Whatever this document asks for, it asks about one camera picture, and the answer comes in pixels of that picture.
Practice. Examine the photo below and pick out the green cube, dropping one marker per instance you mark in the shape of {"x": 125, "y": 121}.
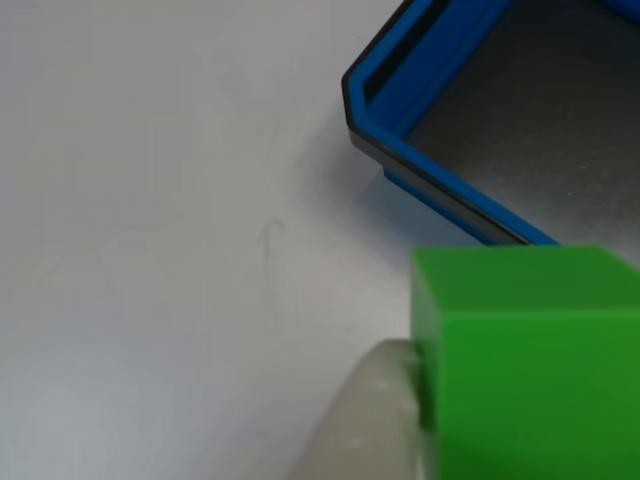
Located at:
{"x": 530, "y": 375}

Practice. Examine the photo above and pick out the blue square box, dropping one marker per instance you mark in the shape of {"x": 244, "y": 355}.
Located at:
{"x": 400, "y": 75}

